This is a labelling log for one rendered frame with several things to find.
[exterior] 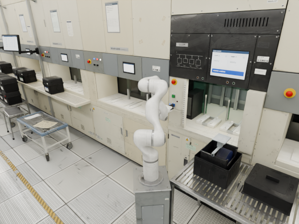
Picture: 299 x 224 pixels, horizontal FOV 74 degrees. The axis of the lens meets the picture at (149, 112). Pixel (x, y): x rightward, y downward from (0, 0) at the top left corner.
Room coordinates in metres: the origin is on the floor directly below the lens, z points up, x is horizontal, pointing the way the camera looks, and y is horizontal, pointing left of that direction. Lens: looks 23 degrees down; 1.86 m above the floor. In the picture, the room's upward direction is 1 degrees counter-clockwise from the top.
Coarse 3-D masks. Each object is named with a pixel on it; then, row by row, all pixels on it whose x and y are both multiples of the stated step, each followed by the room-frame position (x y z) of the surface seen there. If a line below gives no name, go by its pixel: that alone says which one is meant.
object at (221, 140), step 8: (216, 136) 1.31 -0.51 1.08; (224, 136) 1.30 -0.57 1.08; (208, 144) 1.36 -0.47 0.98; (216, 144) 1.41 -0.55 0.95; (224, 144) 1.21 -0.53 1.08; (208, 152) 1.37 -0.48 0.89; (216, 152) 1.39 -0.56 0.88; (208, 160) 1.23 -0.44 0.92; (216, 160) 1.19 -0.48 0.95; (224, 160) 1.14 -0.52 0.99; (232, 160) 1.24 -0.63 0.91; (224, 168) 1.14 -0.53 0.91
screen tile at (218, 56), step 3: (216, 54) 1.67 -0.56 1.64; (219, 54) 1.65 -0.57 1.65; (222, 54) 1.64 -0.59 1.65; (225, 54) 1.62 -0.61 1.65; (216, 57) 1.67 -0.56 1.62; (219, 57) 1.65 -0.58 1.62; (222, 57) 1.63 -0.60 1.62; (213, 60) 1.68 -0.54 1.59; (225, 60) 1.62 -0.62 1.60; (213, 63) 1.68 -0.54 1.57; (216, 63) 1.66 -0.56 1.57; (219, 63) 1.65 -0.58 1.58; (222, 63) 1.63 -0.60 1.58; (225, 63) 1.62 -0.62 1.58; (213, 66) 1.68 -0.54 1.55; (216, 66) 1.66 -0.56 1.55; (219, 66) 1.65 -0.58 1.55; (222, 66) 1.63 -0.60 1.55; (225, 66) 1.61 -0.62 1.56
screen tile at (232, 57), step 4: (232, 56) 1.58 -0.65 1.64; (236, 56) 1.57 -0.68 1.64; (240, 56) 1.55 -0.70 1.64; (232, 60) 1.58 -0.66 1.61; (236, 60) 1.56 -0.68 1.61; (240, 60) 1.54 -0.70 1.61; (244, 60) 1.52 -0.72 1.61; (232, 64) 1.58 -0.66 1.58; (236, 64) 1.56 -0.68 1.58; (240, 64) 1.54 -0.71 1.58; (244, 64) 1.52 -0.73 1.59; (232, 68) 1.58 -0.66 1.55; (236, 68) 1.56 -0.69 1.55; (240, 68) 1.54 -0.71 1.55; (244, 68) 1.52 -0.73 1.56
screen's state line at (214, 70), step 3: (213, 69) 1.68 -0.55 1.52; (216, 69) 1.66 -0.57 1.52; (219, 69) 1.64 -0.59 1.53; (222, 69) 1.63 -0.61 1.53; (216, 72) 1.66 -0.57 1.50; (219, 72) 1.64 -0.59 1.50; (222, 72) 1.62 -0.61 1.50; (225, 72) 1.61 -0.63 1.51; (228, 72) 1.59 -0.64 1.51; (231, 72) 1.58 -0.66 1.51; (234, 72) 1.56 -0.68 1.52; (237, 72) 1.55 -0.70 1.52; (240, 72) 1.53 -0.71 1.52; (243, 72) 1.52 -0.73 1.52; (237, 75) 1.55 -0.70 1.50; (240, 75) 1.53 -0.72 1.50
